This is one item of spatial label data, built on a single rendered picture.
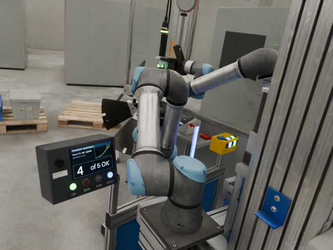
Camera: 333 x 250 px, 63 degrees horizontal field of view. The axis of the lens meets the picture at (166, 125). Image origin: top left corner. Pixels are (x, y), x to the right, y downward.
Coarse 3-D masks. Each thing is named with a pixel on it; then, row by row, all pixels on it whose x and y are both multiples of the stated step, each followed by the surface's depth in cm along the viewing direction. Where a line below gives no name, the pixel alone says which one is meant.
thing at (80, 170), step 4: (80, 164) 96; (84, 164) 97; (76, 168) 95; (80, 168) 96; (84, 168) 97; (76, 172) 95; (80, 172) 96; (84, 172) 97; (76, 176) 95; (80, 176) 96
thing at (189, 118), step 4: (160, 108) 171; (160, 112) 164; (164, 112) 165; (160, 116) 160; (164, 116) 160; (184, 116) 164; (188, 116) 165; (180, 120) 158; (188, 120) 159; (180, 124) 155
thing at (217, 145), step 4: (212, 136) 170; (216, 136) 171; (224, 136) 173; (228, 136) 174; (212, 140) 170; (216, 140) 168; (220, 140) 166; (224, 140) 166; (228, 140) 168; (232, 140) 170; (212, 144) 171; (216, 144) 169; (220, 144) 166; (224, 144) 165; (212, 148) 171; (216, 148) 169; (220, 148) 167; (224, 148) 167; (228, 148) 170; (232, 148) 174; (216, 152) 170; (220, 152) 167; (224, 152) 168
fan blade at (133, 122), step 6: (132, 120) 172; (126, 126) 170; (132, 126) 170; (120, 132) 169; (126, 132) 169; (132, 132) 169; (114, 138) 168; (120, 138) 167; (126, 138) 167; (132, 138) 168; (120, 144) 166; (126, 144) 166; (132, 144) 167; (120, 150) 165; (126, 150) 165
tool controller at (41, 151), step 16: (48, 144) 96; (64, 144) 95; (80, 144) 96; (96, 144) 100; (112, 144) 105; (48, 160) 88; (64, 160) 92; (80, 160) 96; (96, 160) 100; (112, 160) 105; (48, 176) 90; (64, 176) 92; (112, 176) 106; (48, 192) 92; (64, 192) 93; (80, 192) 97
